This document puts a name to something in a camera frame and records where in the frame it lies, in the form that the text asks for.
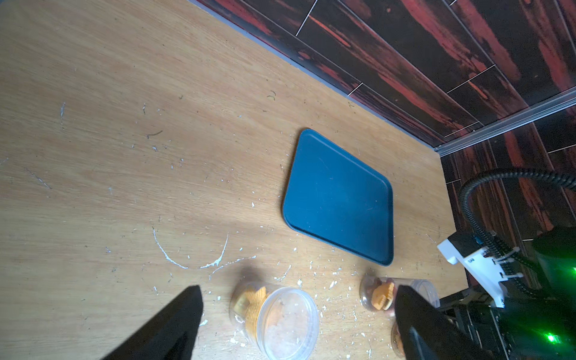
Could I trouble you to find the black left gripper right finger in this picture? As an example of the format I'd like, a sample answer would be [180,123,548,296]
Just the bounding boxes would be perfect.
[394,286,493,359]

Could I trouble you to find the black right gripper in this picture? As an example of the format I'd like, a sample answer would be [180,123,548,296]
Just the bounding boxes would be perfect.
[437,287,518,359]

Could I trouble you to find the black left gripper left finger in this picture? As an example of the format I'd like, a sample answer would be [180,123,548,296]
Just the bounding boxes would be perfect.
[104,285,203,360]

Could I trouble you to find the clear jar with mixed cookies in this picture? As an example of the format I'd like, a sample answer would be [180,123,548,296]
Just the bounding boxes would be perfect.
[359,274,440,317]

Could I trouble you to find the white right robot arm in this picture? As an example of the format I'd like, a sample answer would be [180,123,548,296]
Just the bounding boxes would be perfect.
[438,226,575,359]

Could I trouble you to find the clear jar with yellow cookies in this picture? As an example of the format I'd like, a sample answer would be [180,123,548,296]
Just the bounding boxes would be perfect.
[229,280,320,359]

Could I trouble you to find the teal plastic tray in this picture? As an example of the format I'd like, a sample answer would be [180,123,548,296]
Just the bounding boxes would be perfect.
[281,129,394,266]

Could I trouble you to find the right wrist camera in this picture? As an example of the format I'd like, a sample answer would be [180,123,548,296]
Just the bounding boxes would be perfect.
[436,232,524,308]

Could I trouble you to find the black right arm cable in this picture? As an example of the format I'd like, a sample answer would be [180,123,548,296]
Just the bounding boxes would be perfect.
[457,168,576,298]

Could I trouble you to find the aluminium frame post right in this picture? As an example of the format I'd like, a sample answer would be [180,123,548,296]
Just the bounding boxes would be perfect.
[434,87,575,157]

